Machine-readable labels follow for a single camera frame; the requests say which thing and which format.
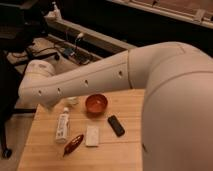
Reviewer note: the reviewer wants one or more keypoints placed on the red wooden bowl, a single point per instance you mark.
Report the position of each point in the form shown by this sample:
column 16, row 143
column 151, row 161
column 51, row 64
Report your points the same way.
column 96, row 104

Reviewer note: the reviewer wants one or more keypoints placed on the white spray bottle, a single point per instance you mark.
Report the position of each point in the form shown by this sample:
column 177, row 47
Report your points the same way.
column 56, row 11

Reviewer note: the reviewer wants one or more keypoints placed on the reddish brown pouch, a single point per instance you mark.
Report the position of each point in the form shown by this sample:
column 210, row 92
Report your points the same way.
column 73, row 144

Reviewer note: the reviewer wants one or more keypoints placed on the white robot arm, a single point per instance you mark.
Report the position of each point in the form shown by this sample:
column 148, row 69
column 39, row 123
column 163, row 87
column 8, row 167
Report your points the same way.
column 177, row 114

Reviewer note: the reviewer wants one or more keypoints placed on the white tube bottle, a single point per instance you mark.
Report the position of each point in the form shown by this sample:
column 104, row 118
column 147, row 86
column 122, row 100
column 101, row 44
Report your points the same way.
column 62, row 126

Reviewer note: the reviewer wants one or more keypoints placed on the power strip on floor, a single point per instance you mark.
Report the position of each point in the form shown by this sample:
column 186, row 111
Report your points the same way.
column 70, row 54

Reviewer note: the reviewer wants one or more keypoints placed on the black remote device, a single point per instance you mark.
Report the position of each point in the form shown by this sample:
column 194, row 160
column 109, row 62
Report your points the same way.
column 116, row 126

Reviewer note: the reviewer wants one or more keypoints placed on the white paper cup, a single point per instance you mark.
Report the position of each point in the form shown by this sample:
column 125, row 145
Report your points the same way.
column 72, row 101

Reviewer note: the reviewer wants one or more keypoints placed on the black office chair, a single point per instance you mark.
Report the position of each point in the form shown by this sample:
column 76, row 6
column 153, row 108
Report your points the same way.
column 21, row 21

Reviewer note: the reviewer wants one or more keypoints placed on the white rectangular box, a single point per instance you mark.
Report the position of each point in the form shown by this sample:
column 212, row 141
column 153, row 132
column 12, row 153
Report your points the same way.
column 92, row 136

